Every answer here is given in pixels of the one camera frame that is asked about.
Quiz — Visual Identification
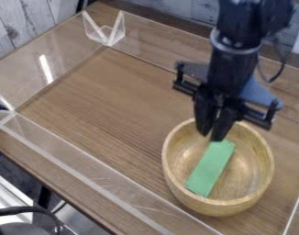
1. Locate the black table leg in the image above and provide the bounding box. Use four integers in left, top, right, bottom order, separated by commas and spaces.
37, 186, 51, 209

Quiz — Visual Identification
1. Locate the clear acrylic enclosure wall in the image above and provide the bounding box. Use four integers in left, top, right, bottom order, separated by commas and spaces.
0, 7, 299, 235

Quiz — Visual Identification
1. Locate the green rectangular block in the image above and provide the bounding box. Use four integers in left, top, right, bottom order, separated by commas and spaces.
185, 140, 234, 197

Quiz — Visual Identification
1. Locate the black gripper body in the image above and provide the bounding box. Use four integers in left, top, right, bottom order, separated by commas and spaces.
172, 27, 285, 131

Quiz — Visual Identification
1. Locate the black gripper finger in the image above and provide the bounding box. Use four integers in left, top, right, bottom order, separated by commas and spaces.
193, 88, 217, 136
210, 106, 242, 142

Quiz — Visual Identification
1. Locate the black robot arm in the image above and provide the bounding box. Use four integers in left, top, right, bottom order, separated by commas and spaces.
172, 0, 293, 141

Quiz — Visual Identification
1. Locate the brown wooden bowl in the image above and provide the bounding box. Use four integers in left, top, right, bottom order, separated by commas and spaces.
161, 118, 274, 217

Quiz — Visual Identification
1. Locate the black cable lower left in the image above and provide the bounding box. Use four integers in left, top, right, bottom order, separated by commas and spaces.
0, 205, 61, 235

